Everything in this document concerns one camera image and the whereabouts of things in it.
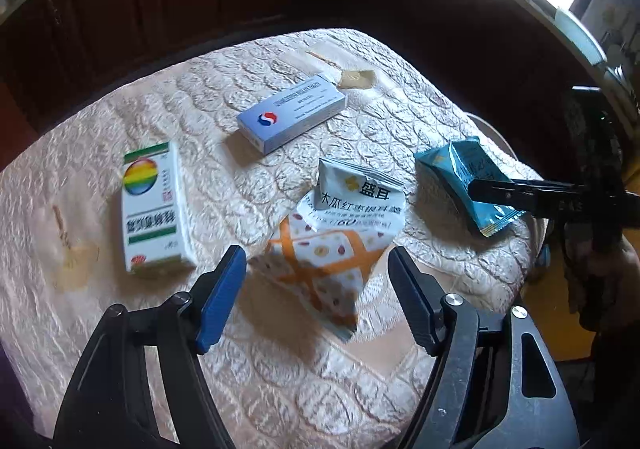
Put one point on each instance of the cream quilted tablecloth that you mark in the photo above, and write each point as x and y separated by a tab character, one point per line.
200	79

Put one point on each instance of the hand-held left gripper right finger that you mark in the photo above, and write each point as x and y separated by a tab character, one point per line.
415	304

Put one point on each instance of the person's right forearm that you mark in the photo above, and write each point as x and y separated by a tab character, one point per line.
585	289

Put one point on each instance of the white and orange snack packet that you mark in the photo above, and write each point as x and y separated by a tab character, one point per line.
325	259

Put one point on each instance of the blue and white medicine box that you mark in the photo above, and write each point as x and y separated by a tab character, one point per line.
295	114

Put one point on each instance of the teal snack packet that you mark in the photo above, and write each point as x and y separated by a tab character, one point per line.
460	169

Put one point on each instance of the white box with rainbow print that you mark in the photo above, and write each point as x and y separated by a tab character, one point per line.
155	209

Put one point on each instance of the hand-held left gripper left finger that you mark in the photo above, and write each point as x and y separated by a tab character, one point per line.
220	299

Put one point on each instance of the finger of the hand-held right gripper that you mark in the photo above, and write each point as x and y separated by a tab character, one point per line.
520	194

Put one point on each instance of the white plastic rim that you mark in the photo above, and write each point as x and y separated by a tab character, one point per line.
500	136

